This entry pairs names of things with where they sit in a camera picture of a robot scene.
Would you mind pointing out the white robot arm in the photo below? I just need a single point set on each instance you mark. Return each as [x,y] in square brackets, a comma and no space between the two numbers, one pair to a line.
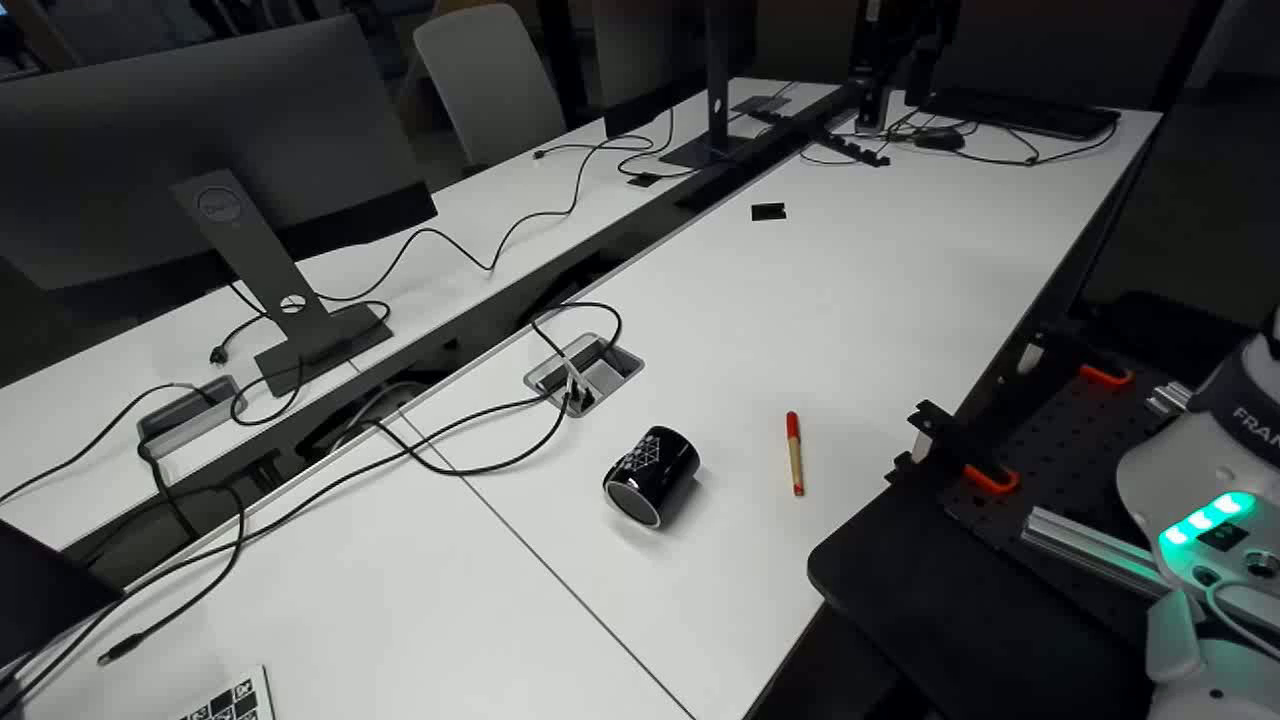
[1203,467]

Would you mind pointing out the grey desk outlet box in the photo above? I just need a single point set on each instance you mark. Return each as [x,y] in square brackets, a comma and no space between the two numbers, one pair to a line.
[602,374]

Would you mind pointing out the black square desk grommet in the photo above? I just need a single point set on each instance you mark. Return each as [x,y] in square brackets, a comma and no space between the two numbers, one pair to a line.
[771,208]

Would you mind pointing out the red marker pen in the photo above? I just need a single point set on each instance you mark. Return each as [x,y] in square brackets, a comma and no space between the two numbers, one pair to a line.
[793,463]

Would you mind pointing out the small black adapter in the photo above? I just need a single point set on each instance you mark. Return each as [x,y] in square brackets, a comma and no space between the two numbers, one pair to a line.
[646,177]

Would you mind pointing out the black power strip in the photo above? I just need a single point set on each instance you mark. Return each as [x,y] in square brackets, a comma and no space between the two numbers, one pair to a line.
[852,144]

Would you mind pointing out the light grey office chair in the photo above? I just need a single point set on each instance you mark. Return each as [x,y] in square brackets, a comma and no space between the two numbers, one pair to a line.
[485,81]

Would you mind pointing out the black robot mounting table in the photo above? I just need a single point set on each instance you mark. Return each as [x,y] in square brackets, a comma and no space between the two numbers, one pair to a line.
[933,614]

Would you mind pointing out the grey flat dock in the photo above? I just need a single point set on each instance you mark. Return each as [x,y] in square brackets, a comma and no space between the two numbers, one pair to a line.
[187,404]

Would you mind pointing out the wide black monitor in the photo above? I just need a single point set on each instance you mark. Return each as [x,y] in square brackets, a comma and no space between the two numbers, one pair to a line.
[1013,55]

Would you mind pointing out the monitor with grey stand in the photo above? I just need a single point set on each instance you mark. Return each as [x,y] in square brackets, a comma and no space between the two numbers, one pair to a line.
[203,122]

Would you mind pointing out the patterned calibration board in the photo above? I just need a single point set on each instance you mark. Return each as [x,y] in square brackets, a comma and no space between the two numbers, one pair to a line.
[234,700]

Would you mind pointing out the black desktop monitor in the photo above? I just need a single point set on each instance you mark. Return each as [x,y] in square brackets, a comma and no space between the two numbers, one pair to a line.
[44,594]

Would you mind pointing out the aluminium rail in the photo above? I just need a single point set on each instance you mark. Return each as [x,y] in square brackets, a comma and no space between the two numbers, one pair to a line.
[1083,540]

